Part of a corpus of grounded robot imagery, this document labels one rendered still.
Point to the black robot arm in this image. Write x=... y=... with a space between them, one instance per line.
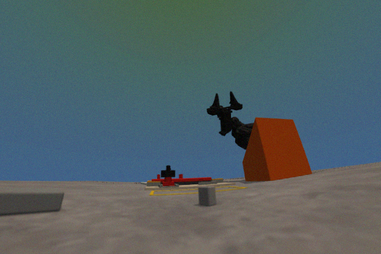
x=240 y=131

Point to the black wheel with grey hub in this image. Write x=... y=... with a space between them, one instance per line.
x=167 y=173

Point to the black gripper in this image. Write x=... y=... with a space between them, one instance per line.
x=225 y=112

